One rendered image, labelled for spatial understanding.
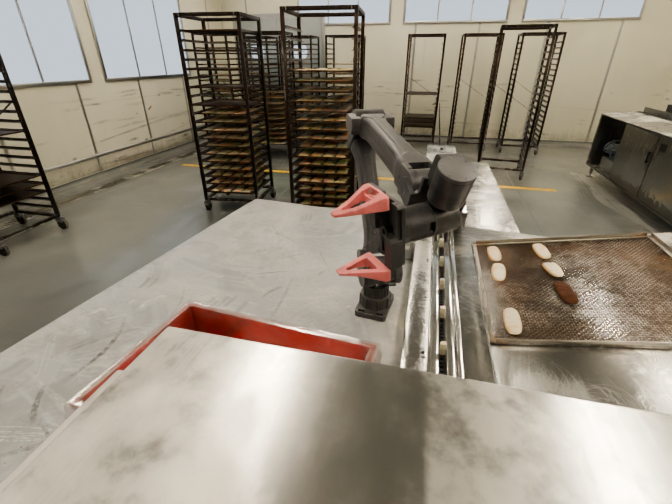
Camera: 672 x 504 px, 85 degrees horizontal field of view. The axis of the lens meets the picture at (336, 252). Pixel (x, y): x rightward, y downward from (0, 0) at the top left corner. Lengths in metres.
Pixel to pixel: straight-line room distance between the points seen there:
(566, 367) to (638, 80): 7.93
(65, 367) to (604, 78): 8.30
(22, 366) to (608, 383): 1.22
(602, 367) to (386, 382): 0.73
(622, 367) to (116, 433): 0.85
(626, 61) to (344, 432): 8.43
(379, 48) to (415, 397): 7.91
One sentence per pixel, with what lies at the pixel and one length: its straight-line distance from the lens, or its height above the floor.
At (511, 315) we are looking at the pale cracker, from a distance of 0.97.
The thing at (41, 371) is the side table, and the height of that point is 0.82.
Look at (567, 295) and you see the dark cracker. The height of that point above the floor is 0.93.
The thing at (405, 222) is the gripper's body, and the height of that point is 1.23.
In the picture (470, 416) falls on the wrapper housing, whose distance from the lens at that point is 0.19.
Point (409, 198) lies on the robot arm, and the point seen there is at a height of 1.24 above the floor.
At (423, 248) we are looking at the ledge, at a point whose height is 0.86.
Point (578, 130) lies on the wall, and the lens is 8.46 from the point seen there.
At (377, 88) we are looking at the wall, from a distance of 8.04.
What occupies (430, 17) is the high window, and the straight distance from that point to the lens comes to 7.97.
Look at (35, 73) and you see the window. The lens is 5.62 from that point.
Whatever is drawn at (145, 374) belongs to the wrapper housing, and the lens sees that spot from 0.21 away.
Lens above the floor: 1.44
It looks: 28 degrees down
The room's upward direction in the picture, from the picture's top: straight up
